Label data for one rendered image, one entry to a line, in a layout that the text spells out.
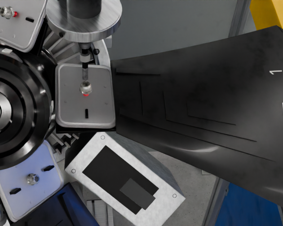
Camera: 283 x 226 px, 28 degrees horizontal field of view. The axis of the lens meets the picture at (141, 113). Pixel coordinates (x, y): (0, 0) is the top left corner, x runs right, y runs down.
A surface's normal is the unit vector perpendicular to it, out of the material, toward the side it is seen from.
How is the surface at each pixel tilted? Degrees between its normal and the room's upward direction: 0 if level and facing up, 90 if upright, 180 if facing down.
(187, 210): 0
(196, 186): 0
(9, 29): 47
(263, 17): 90
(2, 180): 53
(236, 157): 22
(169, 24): 90
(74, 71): 6
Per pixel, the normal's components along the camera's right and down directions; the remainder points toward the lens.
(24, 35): -0.61, -0.19
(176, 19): 0.10, 0.78
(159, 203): 0.11, 0.19
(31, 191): 0.79, -0.14
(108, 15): 0.07, -0.62
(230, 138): 0.25, -0.40
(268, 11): -0.99, 0.04
